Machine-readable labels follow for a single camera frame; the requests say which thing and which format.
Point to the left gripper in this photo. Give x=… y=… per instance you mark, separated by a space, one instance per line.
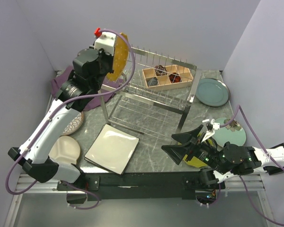
x=109 y=57

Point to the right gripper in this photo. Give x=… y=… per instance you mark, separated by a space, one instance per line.
x=175 y=152

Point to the green polka dot plate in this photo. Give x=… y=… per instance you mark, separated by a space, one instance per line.
x=193 y=151

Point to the orange plate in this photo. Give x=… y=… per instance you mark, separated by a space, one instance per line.
x=120 y=59

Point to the mint floral plate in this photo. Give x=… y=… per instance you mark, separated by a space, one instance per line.
x=232 y=133

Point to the floral patterned plate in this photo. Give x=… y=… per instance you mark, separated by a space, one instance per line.
x=74 y=125

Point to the teal round plate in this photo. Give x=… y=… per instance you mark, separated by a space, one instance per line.
x=212 y=92

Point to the square cream plate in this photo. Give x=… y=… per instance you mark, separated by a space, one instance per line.
x=113 y=170
x=112 y=148

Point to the cream round bowl plate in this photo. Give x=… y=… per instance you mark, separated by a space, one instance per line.
x=65 y=150

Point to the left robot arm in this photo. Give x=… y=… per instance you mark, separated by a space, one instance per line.
x=84 y=81

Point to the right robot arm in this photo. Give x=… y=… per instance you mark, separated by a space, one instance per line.
x=232 y=160

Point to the metal dish rack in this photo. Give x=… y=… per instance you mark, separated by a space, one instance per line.
x=151 y=94

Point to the purple cloth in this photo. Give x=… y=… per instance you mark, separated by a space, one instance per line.
x=59 y=80

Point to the grey fabric roll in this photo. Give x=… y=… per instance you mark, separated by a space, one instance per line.
x=152 y=82

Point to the wooden compartment tray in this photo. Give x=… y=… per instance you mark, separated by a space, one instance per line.
x=164 y=84

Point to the patterned fabric roll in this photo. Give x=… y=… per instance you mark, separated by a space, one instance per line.
x=160 y=70

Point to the red black fabric roll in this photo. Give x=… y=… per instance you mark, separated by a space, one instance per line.
x=174 y=77

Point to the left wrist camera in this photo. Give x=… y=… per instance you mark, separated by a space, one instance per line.
x=105 y=41

